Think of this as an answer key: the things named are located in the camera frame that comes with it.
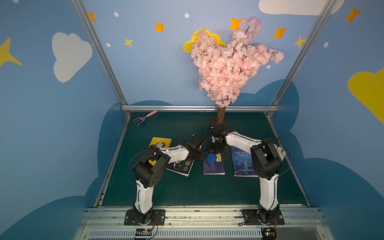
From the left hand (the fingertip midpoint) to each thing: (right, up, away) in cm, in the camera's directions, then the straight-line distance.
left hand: (205, 154), depth 96 cm
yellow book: (-30, +7, +5) cm, 31 cm away
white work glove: (+52, 0, +2) cm, 52 cm away
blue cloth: (+3, -1, -5) cm, 6 cm away
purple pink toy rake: (-48, +24, +19) cm, 57 cm away
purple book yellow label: (+7, -8, -5) cm, 12 cm away
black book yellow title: (-14, -7, -6) cm, 17 cm away
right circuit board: (+30, -35, -23) cm, 52 cm away
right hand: (+3, +2, +2) cm, 4 cm away
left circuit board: (-32, -34, -23) cm, 53 cm away
